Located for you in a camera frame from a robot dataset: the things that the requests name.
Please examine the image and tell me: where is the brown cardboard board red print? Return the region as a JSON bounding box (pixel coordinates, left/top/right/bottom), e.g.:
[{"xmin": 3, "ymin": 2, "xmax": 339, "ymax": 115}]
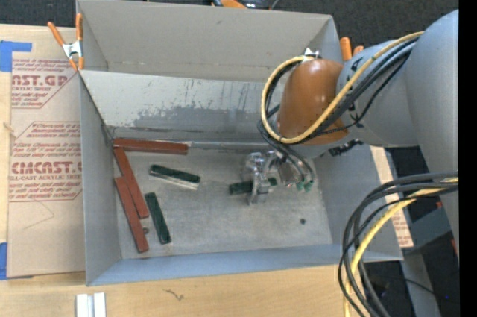
[{"xmin": 0, "ymin": 23, "xmax": 414, "ymax": 279}]

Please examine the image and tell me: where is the dark green block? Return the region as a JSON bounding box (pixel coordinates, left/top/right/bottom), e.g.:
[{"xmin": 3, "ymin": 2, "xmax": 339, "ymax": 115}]
[
  {"xmin": 148, "ymin": 164, "xmax": 201, "ymax": 191},
  {"xmin": 228, "ymin": 177, "xmax": 279, "ymax": 196},
  {"xmin": 144, "ymin": 192, "xmax": 173, "ymax": 245}
]

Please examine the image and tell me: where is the red-brown flat block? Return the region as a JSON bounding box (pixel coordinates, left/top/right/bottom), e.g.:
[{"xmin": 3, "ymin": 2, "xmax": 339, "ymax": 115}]
[
  {"xmin": 113, "ymin": 138, "xmax": 190, "ymax": 156},
  {"xmin": 113, "ymin": 146, "xmax": 151, "ymax": 220},
  {"xmin": 114, "ymin": 176, "xmax": 151, "ymax": 254}
]

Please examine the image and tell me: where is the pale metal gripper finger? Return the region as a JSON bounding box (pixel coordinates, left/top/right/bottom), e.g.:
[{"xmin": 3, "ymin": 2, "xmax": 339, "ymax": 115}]
[
  {"xmin": 247, "ymin": 182, "xmax": 270, "ymax": 205},
  {"xmin": 244, "ymin": 154, "xmax": 263, "ymax": 181}
]

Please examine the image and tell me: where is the black cylinder on white bracket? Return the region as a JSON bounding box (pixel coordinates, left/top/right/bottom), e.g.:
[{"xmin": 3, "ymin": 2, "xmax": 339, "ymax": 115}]
[{"xmin": 327, "ymin": 139, "xmax": 364, "ymax": 157}]

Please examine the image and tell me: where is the grey metal bin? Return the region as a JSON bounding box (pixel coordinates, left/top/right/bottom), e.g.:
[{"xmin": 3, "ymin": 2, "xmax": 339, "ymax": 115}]
[{"xmin": 75, "ymin": 0, "xmax": 404, "ymax": 287}]

